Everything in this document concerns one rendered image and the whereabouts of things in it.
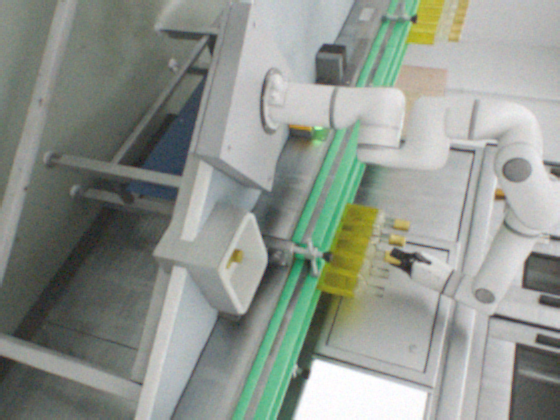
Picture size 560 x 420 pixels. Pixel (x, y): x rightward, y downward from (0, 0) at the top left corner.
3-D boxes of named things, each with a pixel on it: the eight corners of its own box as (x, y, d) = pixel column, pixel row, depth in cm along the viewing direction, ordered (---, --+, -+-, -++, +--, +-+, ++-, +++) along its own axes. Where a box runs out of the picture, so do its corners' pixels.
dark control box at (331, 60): (316, 78, 160) (340, 80, 157) (314, 57, 153) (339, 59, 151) (323, 63, 164) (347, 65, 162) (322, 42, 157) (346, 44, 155)
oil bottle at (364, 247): (305, 251, 143) (374, 267, 137) (303, 240, 138) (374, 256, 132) (311, 236, 145) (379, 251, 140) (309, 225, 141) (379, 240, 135)
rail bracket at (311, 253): (290, 273, 130) (333, 283, 127) (280, 239, 117) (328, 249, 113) (293, 264, 132) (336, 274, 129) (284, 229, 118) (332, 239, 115)
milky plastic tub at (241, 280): (212, 309, 119) (244, 318, 116) (184, 262, 100) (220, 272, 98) (239, 253, 128) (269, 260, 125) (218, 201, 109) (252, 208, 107)
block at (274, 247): (265, 264, 131) (288, 270, 129) (258, 245, 123) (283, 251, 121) (270, 254, 133) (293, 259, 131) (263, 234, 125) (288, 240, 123)
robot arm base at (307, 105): (253, 109, 104) (321, 116, 100) (266, 56, 106) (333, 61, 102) (274, 136, 119) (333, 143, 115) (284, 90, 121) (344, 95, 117)
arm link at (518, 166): (472, 198, 114) (464, 231, 103) (507, 116, 101) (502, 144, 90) (543, 219, 111) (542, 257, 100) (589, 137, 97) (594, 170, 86)
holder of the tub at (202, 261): (217, 317, 123) (244, 324, 121) (182, 262, 101) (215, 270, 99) (242, 263, 132) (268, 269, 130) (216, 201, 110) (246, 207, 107)
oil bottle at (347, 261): (298, 267, 139) (369, 284, 134) (296, 257, 135) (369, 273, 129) (304, 252, 142) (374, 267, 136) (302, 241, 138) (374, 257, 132)
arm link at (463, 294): (511, 281, 113) (521, 261, 120) (467, 262, 117) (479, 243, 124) (490, 323, 122) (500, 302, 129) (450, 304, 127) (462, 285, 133)
